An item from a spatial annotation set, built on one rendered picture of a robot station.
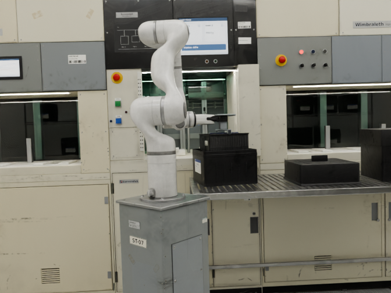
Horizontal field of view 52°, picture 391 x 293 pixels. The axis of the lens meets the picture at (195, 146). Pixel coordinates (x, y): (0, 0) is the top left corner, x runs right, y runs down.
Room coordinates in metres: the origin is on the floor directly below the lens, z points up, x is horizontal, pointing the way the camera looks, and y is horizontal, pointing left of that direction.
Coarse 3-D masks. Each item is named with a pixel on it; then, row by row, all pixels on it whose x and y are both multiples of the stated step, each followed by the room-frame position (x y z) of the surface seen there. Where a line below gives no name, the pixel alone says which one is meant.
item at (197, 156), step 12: (204, 156) 1.92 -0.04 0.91; (216, 156) 1.93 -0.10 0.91; (228, 156) 1.95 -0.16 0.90; (240, 156) 1.96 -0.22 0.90; (252, 156) 1.97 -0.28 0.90; (204, 168) 1.93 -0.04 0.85; (216, 168) 1.93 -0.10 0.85; (228, 168) 1.95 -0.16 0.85; (240, 168) 1.96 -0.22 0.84; (252, 168) 1.97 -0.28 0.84; (204, 180) 1.93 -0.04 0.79; (216, 180) 1.93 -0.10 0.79; (228, 180) 1.95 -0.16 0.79; (240, 180) 1.96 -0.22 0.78; (252, 180) 1.97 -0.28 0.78
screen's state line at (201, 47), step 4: (204, 44) 2.35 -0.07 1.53; (208, 44) 2.35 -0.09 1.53; (212, 44) 2.36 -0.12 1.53; (216, 44) 2.36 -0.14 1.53; (220, 44) 2.36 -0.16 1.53; (224, 44) 2.36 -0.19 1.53; (184, 48) 2.35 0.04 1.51; (188, 48) 2.35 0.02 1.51; (192, 48) 2.35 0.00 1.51; (196, 48) 2.35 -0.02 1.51; (200, 48) 2.35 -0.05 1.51; (204, 48) 2.35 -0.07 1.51; (208, 48) 2.35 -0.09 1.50; (212, 48) 2.36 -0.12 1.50; (216, 48) 2.36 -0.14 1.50; (220, 48) 2.36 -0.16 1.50; (224, 48) 2.36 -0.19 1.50
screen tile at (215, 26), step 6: (204, 24) 2.35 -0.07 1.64; (210, 24) 2.35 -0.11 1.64; (216, 24) 2.36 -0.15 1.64; (204, 30) 2.35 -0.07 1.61; (210, 30) 2.35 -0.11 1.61; (216, 30) 2.36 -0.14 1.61; (222, 30) 2.36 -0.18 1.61; (210, 36) 2.35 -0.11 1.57; (216, 36) 2.36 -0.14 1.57; (222, 36) 2.36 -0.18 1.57
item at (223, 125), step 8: (224, 128) 2.07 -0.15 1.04; (200, 136) 2.14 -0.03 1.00; (208, 136) 1.97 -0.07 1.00; (216, 136) 1.97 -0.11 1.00; (224, 136) 1.98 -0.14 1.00; (232, 136) 1.98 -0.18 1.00; (240, 136) 1.99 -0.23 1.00; (200, 144) 2.15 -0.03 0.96; (208, 144) 1.97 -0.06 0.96; (216, 144) 1.97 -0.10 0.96; (224, 144) 1.98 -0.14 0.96; (232, 144) 1.98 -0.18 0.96; (240, 144) 1.99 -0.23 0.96
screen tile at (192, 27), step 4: (188, 24) 2.35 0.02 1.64; (192, 24) 2.35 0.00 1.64; (196, 24) 2.35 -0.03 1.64; (192, 28) 2.35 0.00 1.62; (196, 28) 2.35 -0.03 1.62; (200, 28) 2.35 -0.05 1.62; (200, 32) 2.35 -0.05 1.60; (192, 36) 2.35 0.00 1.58; (196, 36) 2.35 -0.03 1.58; (200, 36) 2.35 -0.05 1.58; (188, 40) 2.35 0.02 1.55; (192, 40) 2.35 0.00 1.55; (196, 40) 2.35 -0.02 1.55; (200, 40) 2.35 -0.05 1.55
